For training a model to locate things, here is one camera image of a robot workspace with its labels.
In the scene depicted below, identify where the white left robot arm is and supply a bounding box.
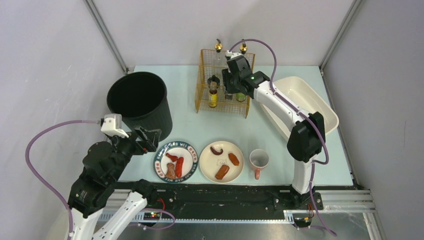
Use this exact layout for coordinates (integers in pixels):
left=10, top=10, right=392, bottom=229
left=68, top=125, right=162, bottom=240

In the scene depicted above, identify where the orange fried food piece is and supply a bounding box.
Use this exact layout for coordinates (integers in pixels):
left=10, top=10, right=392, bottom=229
left=228, top=152, right=240, bottom=166

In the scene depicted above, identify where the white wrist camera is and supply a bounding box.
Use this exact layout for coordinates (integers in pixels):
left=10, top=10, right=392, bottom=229
left=225, top=50, right=242, bottom=61
left=100, top=113, right=129, bottom=139

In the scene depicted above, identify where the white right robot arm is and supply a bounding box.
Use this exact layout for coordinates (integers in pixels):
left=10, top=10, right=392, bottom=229
left=222, top=51, right=328, bottom=195

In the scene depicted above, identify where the green rimmed printed plate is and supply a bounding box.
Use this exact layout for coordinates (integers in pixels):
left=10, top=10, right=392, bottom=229
left=153, top=140, right=199, bottom=184

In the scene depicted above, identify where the oil bottle with brown liquid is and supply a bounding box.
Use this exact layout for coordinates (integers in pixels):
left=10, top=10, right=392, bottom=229
left=239, top=40, right=248, bottom=55

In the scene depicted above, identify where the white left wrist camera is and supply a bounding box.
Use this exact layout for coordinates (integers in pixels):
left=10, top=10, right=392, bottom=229
left=100, top=113, right=129, bottom=139

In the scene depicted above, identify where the purple octopus tentacle piece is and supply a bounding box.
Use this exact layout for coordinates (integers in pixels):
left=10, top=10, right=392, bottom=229
left=210, top=146, right=224, bottom=156

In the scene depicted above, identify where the small black lid spice jar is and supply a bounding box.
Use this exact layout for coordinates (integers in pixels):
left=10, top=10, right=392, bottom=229
left=224, top=93, right=233, bottom=100

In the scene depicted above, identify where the small yellow label bottle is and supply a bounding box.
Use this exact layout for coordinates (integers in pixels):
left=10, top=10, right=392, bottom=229
left=208, top=81, right=218, bottom=108

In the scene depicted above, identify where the brown meat piece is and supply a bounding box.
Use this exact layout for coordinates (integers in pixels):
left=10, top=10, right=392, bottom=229
left=165, top=162, right=177, bottom=180

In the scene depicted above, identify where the yellow wire basket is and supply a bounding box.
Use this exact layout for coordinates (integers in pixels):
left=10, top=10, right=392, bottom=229
left=194, top=49, right=251, bottom=118

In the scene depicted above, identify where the pink ceramic mug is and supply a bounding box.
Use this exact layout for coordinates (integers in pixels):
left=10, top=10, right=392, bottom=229
left=249, top=149, right=270, bottom=180

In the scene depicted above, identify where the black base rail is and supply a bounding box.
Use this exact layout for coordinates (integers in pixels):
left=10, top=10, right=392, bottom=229
left=148, top=183, right=324, bottom=221

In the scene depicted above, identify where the cream plate with bear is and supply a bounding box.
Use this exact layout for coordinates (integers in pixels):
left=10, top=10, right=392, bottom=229
left=199, top=140, right=244, bottom=184

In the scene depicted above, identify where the white plastic basin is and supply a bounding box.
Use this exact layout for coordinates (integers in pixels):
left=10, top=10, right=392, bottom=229
left=274, top=76, right=340, bottom=145

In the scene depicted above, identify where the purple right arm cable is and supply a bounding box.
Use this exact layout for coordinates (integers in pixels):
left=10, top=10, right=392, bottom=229
left=228, top=39, right=337, bottom=237

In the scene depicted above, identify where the brown sausage piece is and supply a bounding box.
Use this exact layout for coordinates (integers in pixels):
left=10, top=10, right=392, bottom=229
left=214, top=164, right=230, bottom=180

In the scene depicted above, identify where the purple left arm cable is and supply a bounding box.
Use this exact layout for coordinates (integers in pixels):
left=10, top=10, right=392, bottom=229
left=25, top=119, right=102, bottom=240

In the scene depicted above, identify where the small red food piece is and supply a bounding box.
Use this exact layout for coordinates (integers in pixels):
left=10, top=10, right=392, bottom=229
left=165, top=153, right=179, bottom=162

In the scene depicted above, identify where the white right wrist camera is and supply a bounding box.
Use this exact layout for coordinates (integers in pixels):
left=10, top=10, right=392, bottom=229
left=225, top=50, right=242, bottom=61

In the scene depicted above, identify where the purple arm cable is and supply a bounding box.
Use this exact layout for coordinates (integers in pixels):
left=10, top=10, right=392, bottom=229
left=228, top=39, right=337, bottom=237
left=25, top=119, right=102, bottom=240

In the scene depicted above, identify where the clear glass oil bottle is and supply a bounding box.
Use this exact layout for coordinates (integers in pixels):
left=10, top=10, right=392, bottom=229
left=214, top=38, right=223, bottom=66

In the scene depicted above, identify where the red sausage on plate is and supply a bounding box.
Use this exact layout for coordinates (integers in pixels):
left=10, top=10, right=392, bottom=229
left=175, top=157, right=184, bottom=178

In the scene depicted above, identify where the black plastic trash bin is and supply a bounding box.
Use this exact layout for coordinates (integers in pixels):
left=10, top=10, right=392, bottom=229
left=106, top=71, right=173, bottom=142

